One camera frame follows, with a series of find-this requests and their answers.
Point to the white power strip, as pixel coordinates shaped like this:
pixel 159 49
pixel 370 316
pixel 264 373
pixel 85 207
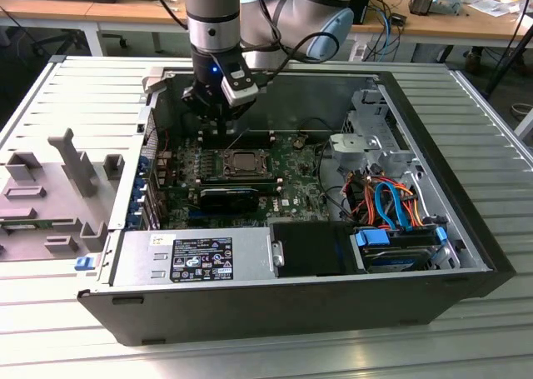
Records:
pixel 357 53

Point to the black office chair base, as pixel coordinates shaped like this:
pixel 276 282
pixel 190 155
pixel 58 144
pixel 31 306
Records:
pixel 54 41

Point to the black PC case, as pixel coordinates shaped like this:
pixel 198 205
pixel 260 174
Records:
pixel 270 312

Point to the wooden office desk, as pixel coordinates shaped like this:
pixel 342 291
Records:
pixel 458 25
pixel 104 10

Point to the black case fan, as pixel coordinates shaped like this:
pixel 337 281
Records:
pixel 189 125

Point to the brown shoe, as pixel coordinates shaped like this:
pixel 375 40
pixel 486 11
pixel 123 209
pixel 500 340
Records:
pixel 474 61

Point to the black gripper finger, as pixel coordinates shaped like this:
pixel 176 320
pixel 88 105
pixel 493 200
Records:
pixel 237 113
pixel 200 102

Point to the grey desktop device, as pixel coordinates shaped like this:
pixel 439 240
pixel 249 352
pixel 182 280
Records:
pixel 437 4

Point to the CPU socket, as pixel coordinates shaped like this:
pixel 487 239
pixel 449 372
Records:
pixel 250 174

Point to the black plastic shroud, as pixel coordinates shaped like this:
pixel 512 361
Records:
pixel 312 250

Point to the white paper sheets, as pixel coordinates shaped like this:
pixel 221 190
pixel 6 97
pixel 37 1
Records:
pixel 493 6

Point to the silver CPU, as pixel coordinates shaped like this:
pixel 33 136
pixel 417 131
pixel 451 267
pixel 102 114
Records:
pixel 245 160

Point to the grey parts rack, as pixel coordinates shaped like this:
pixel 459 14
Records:
pixel 50 195

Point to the silver power supply unit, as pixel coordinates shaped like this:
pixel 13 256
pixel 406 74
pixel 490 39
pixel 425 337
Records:
pixel 137 266

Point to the black tripod leg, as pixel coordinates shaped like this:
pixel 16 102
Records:
pixel 507 62

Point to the black box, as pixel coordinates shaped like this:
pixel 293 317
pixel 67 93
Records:
pixel 364 0

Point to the hard disk in blue carrier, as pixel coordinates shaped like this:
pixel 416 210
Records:
pixel 372 239

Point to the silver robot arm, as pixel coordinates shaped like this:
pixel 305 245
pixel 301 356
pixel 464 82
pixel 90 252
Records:
pixel 212 25

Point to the green motherboard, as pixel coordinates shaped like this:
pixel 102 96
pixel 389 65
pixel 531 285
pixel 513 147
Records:
pixel 300 183

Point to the metal drive cage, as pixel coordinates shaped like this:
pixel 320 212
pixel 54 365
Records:
pixel 354 143

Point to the green RAM stick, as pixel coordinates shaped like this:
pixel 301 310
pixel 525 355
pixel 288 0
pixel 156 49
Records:
pixel 237 184
pixel 21 226

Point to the black graphics card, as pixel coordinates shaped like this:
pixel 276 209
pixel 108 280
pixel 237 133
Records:
pixel 229 202

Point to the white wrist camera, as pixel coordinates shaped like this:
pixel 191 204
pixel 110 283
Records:
pixel 239 89

